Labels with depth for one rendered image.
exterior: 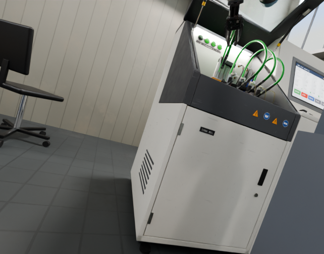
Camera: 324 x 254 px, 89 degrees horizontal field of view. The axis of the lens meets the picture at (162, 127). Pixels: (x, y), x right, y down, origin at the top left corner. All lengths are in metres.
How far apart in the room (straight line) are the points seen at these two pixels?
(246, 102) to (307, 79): 0.85
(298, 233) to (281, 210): 0.07
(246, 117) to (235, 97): 0.13
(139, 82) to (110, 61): 0.57
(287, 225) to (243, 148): 0.43
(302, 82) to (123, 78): 2.38
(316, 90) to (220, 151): 1.09
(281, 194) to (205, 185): 0.37
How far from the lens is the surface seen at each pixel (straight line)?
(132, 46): 3.15
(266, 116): 1.06
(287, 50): 1.68
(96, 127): 3.04
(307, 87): 1.73
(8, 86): 1.99
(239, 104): 0.94
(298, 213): 0.69
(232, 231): 1.19
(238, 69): 1.63
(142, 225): 0.96
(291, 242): 0.71
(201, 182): 0.93
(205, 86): 0.84
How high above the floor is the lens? 0.70
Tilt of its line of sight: 4 degrees down
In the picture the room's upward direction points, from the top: 18 degrees clockwise
